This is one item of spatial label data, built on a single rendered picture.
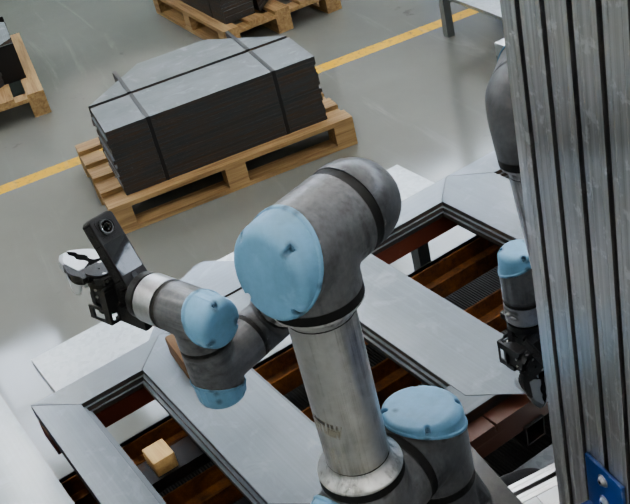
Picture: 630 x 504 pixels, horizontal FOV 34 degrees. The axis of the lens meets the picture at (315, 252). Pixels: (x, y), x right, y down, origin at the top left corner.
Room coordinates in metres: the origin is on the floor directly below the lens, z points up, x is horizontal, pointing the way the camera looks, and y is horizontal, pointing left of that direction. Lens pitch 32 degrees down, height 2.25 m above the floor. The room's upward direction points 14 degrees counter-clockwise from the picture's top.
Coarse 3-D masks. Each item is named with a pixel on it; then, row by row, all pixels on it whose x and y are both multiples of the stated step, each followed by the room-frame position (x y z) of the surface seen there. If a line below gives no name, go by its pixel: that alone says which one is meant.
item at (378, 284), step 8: (384, 272) 2.05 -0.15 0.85; (392, 272) 2.04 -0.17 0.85; (400, 272) 2.03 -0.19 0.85; (368, 280) 2.03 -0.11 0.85; (376, 280) 2.03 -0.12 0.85; (384, 280) 2.02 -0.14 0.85; (392, 280) 2.01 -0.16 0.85; (400, 280) 2.00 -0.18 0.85; (368, 288) 2.00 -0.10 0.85; (376, 288) 1.99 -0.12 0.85; (384, 288) 1.99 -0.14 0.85; (392, 288) 1.98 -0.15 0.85; (368, 296) 1.97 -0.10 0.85; (376, 296) 1.96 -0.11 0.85
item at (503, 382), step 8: (496, 376) 1.59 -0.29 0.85; (504, 376) 1.58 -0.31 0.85; (512, 376) 1.58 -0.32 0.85; (480, 384) 1.58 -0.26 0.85; (488, 384) 1.57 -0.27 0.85; (496, 384) 1.57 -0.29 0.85; (504, 384) 1.56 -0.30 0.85; (512, 384) 1.56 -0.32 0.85; (472, 392) 1.56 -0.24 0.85; (480, 392) 1.56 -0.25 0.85; (488, 392) 1.55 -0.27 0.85; (496, 392) 1.54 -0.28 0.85; (504, 392) 1.54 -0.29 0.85
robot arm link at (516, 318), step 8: (504, 304) 1.49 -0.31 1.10; (504, 312) 1.50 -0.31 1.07; (512, 312) 1.48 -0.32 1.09; (520, 312) 1.46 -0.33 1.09; (528, 312) 1.46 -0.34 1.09; (536, 312) 1.46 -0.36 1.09; (512, 320) 1.47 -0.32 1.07; (520, 320) 1.46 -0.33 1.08; (528, 320) 1.46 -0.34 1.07; (536, 320) 1.46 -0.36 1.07
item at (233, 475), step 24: (432, 216) 2.28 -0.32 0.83; (456, 216) 2.24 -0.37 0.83; (504, 240) 2.08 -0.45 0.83; (408, 360) 1.72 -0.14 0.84; (120, 384) 1.88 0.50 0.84; (144, 384) 1.88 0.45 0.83; (432, 384) 1.64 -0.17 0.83; (96, 408) 1.84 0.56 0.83; (168, 408) 1.78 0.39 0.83; (480, 408) 1.52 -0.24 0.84; (48, 432) 1.80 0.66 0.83; (192, 432) 1.68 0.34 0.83; (216, 456) 1.58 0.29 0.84; (144, 480) 1.56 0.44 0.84; (240, 480) 1.50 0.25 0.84
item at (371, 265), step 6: (366, 258) 2.13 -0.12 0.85; (372, 258) 2.12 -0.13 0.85; (378, 258) 2.12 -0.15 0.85; (366, 264) 2.10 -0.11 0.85; (372, 264) 2.10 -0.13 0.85; (378, 264) 2.09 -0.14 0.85; (384, 264) 2.08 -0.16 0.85; (366, 270) 2.08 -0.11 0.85; (372, 270) 2.07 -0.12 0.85; (378, 270) 2.06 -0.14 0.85; (366, 276) 2.05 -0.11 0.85
